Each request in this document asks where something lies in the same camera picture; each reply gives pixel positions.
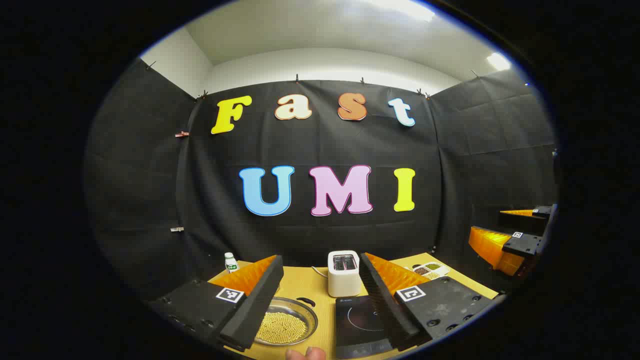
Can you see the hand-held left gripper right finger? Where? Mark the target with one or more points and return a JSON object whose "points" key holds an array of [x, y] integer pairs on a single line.
{"points": [[385, 310]]}

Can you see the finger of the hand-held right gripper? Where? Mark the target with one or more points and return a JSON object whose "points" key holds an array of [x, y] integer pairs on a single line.
{"points": [[492, 245], [542, 211]]}

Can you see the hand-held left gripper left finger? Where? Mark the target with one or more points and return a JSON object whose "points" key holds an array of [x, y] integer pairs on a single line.
{"points": [[255, 310]]}

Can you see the black induction cooktop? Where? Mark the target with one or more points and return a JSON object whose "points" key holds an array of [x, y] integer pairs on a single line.
{"points": [[357, 320]]}

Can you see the pile of yellow soybeans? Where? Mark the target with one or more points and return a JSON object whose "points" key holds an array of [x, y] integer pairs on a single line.
{"points": [[282, 327]]}

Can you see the white toaster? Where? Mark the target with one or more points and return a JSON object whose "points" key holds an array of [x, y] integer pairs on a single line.
{"points": [[344, 280]]}

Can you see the white bottle with green label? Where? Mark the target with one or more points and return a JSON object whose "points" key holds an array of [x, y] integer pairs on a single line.
{"points": [[230, 263]]}

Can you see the white divided dish of beans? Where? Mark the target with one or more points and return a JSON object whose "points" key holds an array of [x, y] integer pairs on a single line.
{"points": [[431, 270]]}

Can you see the ceiling light panel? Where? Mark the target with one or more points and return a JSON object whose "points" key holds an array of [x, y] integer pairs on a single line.
{"points": [[498, 61]]}

